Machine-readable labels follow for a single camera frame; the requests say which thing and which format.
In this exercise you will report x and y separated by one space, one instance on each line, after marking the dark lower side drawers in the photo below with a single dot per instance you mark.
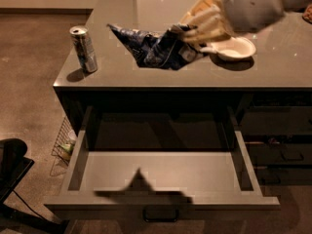
277 130

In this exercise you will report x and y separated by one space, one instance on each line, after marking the black chair base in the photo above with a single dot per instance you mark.
13 167

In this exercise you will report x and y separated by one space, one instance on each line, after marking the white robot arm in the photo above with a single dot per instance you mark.
218 20

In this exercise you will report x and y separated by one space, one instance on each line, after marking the open grey top drawer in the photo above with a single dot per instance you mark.
205 184

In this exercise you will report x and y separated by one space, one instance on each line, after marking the blue chip bag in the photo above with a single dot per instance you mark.
153 50

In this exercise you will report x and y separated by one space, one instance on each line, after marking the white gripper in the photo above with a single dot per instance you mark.
252 8

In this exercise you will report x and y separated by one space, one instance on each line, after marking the metal drawer handle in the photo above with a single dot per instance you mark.
152 215

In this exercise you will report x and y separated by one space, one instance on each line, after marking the silver blue drink can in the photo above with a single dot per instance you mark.
84 48

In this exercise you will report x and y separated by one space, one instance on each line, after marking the white paper bowl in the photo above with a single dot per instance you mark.
234 49

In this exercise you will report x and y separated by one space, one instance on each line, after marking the wire mesh waste basket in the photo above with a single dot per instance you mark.
63 148

